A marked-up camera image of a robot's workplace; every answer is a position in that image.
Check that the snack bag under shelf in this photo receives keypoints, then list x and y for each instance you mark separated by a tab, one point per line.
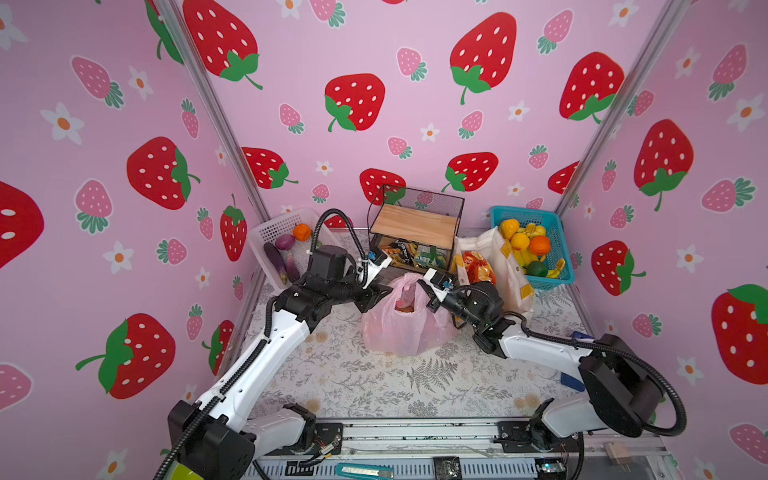
415	255

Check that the teal plastic basket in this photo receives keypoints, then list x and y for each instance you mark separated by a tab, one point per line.
510	220

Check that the red chips bag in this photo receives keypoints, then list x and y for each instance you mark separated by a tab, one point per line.
478	269

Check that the toy yellow lemon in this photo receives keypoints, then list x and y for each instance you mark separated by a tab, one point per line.
519	241

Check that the toy avocado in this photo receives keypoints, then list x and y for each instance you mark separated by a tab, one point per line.
537	269

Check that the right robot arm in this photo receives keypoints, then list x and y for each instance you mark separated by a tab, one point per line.
622	392

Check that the pink plastic grocery bag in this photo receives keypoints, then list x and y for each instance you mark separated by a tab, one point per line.
402	324

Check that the blue box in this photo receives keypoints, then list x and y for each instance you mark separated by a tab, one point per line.
570	381

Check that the black wire wooden shelf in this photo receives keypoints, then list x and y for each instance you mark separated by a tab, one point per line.
414	215

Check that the teal utility knife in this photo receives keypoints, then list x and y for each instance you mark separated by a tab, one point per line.
363	472

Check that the white canvas tote bag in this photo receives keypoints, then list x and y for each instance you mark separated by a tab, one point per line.
510	281

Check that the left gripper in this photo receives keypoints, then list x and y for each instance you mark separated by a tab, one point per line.
370	296

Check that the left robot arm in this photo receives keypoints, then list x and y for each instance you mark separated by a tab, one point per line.
208	436

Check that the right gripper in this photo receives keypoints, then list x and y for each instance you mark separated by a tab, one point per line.
429	286

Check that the toy orange fruit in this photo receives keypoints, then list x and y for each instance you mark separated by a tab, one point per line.
540	246

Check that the toy long purple eggplant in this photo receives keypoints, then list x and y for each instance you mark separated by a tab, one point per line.
275	258

